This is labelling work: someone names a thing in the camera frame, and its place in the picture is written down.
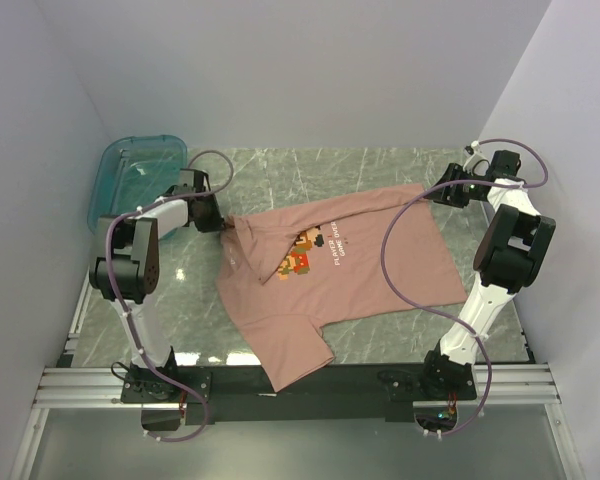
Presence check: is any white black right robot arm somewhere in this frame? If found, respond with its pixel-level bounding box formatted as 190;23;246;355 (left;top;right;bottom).
418;141;556;399

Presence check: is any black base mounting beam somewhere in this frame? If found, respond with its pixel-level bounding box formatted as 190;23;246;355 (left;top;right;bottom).
117;363;477;431

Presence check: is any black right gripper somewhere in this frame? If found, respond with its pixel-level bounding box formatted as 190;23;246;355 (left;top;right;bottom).
423;163;484;209

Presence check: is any teal transparent plastic bin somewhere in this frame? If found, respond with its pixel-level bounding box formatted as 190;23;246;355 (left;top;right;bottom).
87;135;188;232

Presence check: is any aluminium frame rail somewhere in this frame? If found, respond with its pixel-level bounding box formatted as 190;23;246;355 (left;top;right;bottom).
33;364;561;409

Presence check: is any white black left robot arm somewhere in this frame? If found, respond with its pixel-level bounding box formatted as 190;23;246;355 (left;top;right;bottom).
89;169;231;405

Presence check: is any pink t shirt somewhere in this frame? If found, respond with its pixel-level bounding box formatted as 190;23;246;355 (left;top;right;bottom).
216;184;467;391

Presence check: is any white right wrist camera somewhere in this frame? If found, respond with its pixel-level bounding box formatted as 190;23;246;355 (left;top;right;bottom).
463;140;487;173

